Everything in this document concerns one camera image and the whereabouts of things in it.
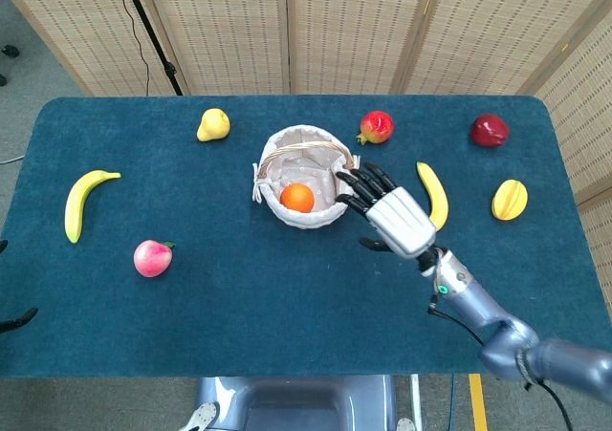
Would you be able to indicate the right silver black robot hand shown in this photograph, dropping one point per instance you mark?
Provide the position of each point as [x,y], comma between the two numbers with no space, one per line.
[401,221]

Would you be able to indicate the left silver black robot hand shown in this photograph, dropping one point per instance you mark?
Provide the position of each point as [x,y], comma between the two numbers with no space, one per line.
[16,318]

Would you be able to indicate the orange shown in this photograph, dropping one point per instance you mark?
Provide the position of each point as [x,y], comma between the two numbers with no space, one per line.
[297,198]

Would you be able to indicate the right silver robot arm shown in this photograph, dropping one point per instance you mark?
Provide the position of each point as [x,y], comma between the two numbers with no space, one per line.
[507,326]

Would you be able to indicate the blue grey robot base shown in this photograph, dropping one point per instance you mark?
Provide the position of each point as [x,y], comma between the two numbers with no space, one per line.
[296,402]

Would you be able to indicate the fabric lined wicker basket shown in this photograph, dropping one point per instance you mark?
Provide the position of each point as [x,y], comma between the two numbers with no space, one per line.
[306,173]

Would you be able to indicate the yellow banana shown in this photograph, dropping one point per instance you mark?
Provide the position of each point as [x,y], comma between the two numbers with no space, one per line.
[436,194]
[81,201]

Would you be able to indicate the red pomegranate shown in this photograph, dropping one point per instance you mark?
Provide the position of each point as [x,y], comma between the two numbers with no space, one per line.
[378,127]

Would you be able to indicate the yellow starfruit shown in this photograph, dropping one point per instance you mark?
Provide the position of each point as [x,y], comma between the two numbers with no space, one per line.
[509,200]

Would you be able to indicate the dark red apple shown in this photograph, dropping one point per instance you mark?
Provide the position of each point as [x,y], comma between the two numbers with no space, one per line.
[489,130]

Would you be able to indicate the pink peach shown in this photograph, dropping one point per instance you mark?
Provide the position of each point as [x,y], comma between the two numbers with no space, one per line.
[152,258]

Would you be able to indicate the blue table mat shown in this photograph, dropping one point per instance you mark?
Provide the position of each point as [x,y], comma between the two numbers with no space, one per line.
[239,316]

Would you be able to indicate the yellow floor tape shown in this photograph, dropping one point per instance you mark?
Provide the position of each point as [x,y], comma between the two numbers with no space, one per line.
[477,402]

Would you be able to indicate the yellow pear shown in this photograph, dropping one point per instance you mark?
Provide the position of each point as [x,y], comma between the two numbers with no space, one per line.
[212,125]

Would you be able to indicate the black chair caster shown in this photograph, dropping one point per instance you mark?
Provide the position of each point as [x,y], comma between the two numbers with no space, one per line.
[9,51]
[2,79]

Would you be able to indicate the black tripod stand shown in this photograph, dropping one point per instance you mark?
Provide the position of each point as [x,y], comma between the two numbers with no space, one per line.
[150,32]

